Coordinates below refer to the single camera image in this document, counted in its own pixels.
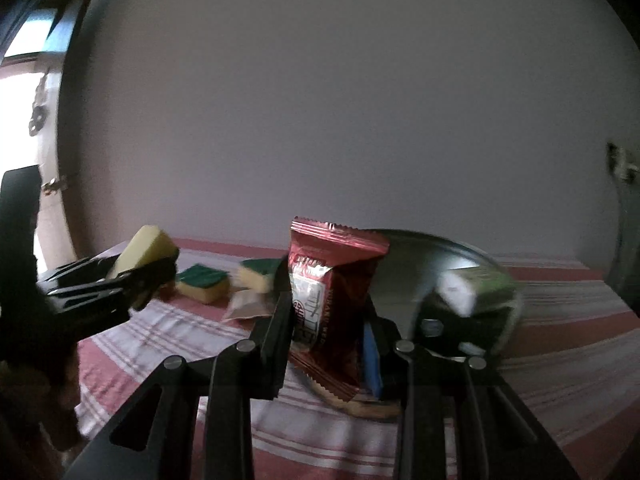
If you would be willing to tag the red white striped tablecloth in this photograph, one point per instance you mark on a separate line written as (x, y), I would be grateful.
(550, 320)

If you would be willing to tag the dark red snack packet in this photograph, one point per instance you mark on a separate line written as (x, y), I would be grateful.
(330, 305)

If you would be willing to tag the round blue cookie tin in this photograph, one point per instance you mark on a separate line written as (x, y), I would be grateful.
(415, 270)

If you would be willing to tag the wall outlet with plugs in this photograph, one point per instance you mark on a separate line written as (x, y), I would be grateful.
(620, 162)

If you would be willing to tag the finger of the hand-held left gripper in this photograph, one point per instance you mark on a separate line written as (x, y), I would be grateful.
(85, 272)
(140, 285)

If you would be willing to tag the yellow green sponge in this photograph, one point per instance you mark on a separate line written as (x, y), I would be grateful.
(202, 285)
(145, 247)
(255, 272)

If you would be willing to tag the white crumpled wrapper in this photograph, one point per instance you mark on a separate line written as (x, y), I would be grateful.
(245, 307)

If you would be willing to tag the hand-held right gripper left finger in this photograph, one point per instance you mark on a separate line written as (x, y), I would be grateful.
(272, 340)

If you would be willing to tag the light green box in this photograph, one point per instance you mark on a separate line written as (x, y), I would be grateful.
(480, 285)

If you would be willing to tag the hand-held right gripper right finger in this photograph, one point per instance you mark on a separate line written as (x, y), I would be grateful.
(372, 360)

